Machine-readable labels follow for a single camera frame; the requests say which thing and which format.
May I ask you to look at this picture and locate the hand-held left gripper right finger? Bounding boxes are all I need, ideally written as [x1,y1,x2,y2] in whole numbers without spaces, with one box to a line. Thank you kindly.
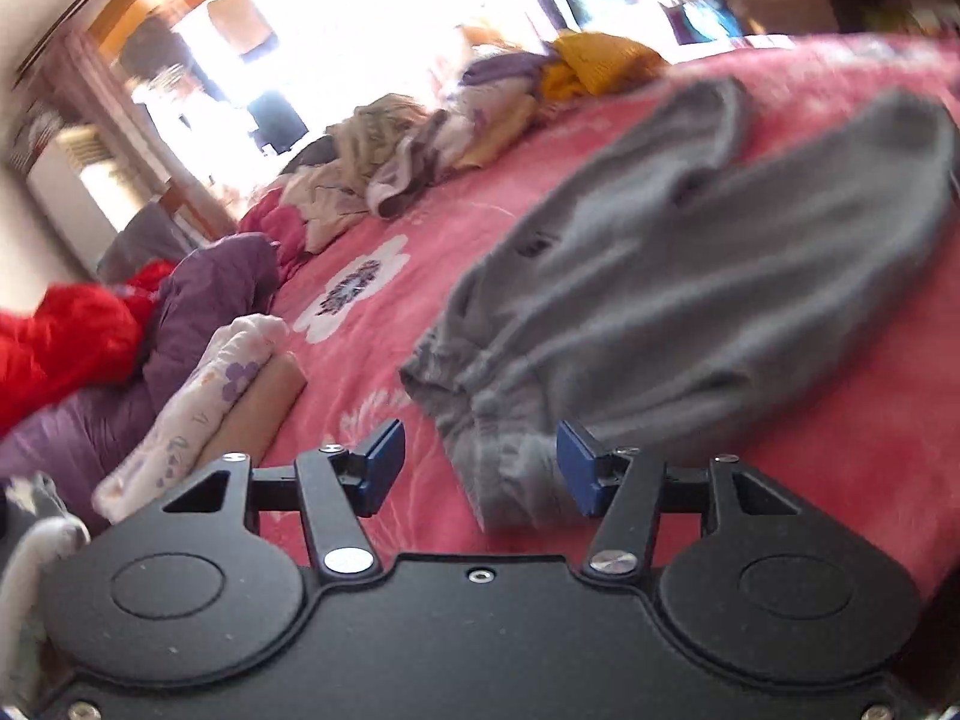
[556,420,802,581]

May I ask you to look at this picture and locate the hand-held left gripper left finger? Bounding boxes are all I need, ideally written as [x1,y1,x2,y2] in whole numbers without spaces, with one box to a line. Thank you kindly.
[160,418,407,584]

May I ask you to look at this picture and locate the grey sweatpants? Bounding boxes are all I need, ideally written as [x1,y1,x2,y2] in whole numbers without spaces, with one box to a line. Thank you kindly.
[399,76,956,533]

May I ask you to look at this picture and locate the pile of light clothes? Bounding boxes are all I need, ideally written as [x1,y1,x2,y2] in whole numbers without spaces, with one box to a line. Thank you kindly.
[280,51,556,254]

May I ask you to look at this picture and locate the pink floral blanket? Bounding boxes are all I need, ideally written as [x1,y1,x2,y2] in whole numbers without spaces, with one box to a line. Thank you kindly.
[237,36,960,601]

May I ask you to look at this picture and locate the folded tan garment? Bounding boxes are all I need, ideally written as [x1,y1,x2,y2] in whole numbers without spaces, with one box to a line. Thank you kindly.
[196,354,308,470]

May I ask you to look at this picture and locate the folded white floral garment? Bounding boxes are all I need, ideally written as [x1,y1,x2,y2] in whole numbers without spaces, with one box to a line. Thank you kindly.
[93,313,292,524]

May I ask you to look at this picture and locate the purple quilt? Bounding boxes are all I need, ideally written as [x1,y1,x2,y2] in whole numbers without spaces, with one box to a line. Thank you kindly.
[0,232,281,481]

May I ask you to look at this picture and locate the red garment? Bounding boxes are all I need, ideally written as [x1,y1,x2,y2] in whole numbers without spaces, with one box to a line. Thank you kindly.
[0,259,176,436]

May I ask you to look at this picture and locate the grey white cloth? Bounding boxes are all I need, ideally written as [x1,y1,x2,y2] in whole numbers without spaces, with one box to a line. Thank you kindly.
[0,471,91,713]

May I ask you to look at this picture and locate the yellow knit garment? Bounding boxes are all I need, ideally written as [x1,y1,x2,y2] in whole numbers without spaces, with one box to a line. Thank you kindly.
[540,30,668,101]

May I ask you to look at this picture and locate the white air conditioner unit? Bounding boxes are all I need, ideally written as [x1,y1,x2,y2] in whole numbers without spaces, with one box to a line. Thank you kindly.
[27,127,149,271]

